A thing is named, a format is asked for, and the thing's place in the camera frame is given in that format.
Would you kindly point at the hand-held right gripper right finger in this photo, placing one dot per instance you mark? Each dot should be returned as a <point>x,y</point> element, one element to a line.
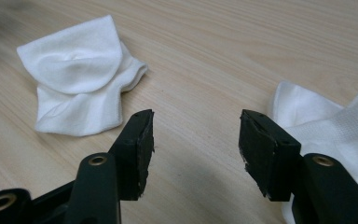
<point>265,155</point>

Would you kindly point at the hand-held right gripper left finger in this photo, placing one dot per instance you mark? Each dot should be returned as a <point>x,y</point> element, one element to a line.
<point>133,155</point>

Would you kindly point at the white sock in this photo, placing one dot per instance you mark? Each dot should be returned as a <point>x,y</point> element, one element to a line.
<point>74,71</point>
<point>338,130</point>

